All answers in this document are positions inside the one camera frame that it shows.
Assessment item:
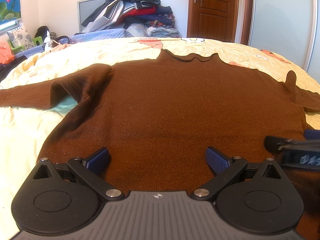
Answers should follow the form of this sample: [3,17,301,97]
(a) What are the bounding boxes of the yellow cartoon print bedsheet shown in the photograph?
[1,37,319,239]

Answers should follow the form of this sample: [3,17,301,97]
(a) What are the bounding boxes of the black bag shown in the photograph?
[35,25,50,43]

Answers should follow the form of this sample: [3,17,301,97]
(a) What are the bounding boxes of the orange plastic bag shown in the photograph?
[0,42,14,64]

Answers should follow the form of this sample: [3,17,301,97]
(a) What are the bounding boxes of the blue quilted blanket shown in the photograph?
[14,29,133,58]

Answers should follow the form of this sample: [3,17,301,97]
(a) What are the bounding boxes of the brown knit sweater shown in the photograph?
[1,49,319,239]

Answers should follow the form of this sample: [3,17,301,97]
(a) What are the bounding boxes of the lotus flower wall poster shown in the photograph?
[0,0,21,25]

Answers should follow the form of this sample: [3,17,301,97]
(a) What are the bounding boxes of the brown wooden door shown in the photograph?
[187,0,239,42]

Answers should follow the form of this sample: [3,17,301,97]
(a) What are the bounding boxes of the floral pillow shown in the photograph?
[7,24,35,49]

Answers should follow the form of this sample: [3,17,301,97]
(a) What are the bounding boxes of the pile of mixed clothes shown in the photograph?
[81,0,182,38]

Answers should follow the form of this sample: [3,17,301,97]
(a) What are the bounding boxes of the green plastic stool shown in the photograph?
[8,36,43,55]

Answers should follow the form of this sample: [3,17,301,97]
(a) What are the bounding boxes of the grey framed board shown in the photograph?
[77,0,105,32]

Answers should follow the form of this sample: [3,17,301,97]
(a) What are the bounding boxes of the black garment on bed edge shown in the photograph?
[0,55,27,81]

